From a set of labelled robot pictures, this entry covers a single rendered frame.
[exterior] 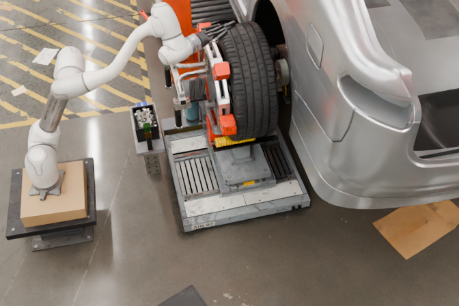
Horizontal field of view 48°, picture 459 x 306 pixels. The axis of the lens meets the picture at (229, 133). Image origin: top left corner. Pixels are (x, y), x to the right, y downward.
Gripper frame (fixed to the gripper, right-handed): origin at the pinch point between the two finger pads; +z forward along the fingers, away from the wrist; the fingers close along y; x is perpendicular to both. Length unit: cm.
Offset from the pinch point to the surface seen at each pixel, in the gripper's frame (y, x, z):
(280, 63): 10.4, -34.7, 29.8
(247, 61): 15.1, -13.3, 0.1
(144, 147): -21, -82, -48
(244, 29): -3.9, -10.9, 13.5
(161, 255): 25, -125, -71
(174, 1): -52, -15, 1
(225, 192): 20, -111, -17
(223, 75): 15.5, -13.6, -16.3
